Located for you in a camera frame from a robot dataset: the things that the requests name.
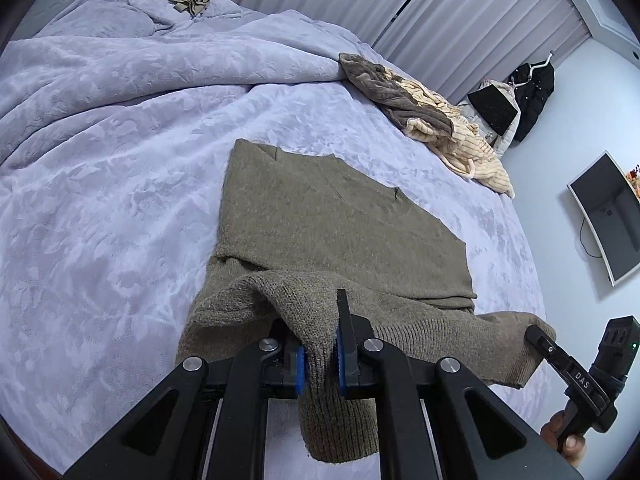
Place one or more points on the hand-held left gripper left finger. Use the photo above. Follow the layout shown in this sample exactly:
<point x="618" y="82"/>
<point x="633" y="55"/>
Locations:
<point x="299" y="367"/>

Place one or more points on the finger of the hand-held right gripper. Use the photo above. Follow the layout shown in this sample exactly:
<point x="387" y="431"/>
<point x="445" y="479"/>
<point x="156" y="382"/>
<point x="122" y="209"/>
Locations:
<point x="575" y="372"/>

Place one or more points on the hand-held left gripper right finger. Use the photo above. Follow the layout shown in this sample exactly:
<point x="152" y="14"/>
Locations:
<point x="343" y="365"/>

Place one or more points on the olive knit sweater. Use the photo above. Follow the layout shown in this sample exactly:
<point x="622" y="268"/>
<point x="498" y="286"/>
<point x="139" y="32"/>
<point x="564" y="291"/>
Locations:
<point x="345" y="220"/>

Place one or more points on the white clothes hanger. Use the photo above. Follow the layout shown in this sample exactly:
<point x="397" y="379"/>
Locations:
<point x="540" y="64"/>

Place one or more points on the person's right hand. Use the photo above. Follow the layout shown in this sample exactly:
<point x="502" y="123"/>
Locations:
<point x="572" y="447"/>

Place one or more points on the curved monitor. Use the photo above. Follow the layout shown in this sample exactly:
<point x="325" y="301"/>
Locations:
<point x="607" y="215"/>

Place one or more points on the orange flower decoration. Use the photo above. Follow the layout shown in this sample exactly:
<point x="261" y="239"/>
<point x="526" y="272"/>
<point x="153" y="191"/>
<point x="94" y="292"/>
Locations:
<point x="634" y="180"/>

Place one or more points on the cream striped fleece garment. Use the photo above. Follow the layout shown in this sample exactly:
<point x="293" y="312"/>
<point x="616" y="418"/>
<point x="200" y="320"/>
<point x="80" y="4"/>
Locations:
<point x="470" y="155"/>

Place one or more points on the black jacket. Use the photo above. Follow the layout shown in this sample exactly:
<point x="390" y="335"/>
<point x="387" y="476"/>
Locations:
<point x="535" y="97"/>

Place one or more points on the lavender textured blanket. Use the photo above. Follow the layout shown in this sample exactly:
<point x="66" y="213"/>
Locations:
<point x="125" y="160"/>

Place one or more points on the black speckled bag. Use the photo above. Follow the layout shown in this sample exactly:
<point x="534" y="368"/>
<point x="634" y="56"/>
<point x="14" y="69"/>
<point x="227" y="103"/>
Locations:
<point x="492" y="107"/>

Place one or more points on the brown fleece garment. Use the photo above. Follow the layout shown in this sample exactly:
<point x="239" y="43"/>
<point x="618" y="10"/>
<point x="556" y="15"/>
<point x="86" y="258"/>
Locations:
<point x="395" y="95"/>

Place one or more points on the grey pleated curtains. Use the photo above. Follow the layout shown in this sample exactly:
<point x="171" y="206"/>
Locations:
<point x="400" y="5"/>

